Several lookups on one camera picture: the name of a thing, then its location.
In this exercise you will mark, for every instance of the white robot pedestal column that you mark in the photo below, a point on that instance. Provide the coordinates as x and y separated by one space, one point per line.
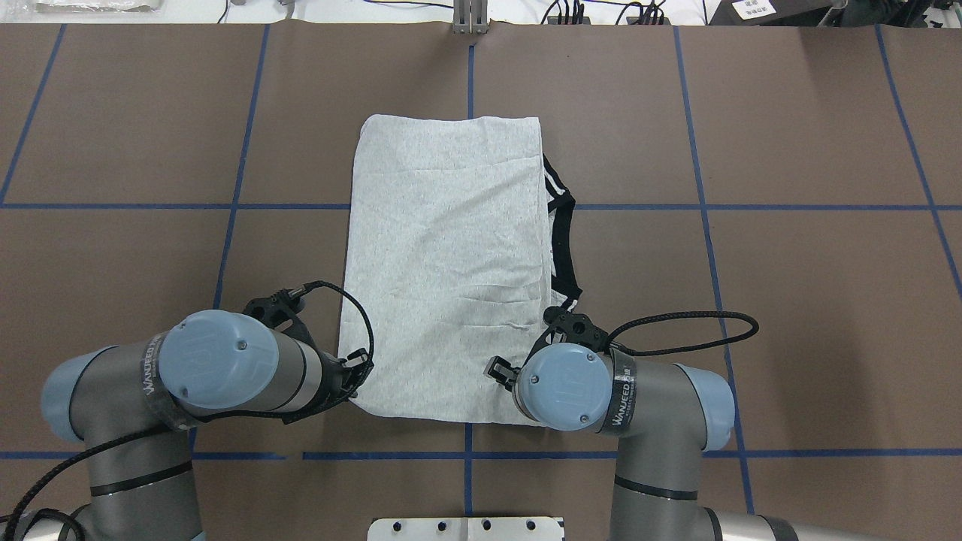
468 528

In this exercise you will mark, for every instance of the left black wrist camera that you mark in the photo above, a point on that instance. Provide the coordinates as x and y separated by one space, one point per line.
280 311

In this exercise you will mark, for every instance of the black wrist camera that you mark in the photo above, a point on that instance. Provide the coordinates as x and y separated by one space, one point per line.
564 326
280 311

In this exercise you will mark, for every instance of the clear plastic bag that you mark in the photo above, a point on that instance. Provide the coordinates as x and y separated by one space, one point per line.
97 7

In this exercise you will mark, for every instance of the white cartoon print t-shirt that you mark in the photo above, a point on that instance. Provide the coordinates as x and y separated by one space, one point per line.
449 253

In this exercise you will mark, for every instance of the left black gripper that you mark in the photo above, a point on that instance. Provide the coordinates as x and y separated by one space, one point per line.
328 373

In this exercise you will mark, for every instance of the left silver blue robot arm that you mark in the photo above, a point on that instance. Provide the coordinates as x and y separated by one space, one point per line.
133 406

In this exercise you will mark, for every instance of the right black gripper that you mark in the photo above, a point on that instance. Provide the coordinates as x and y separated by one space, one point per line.
500 370

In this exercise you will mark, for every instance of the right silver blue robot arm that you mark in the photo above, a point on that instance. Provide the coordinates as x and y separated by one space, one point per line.
665 416

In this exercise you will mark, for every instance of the aluminium frame post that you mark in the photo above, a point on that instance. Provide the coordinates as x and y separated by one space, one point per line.
470 17

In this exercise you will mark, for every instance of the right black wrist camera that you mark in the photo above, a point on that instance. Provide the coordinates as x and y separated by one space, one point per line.
564 326

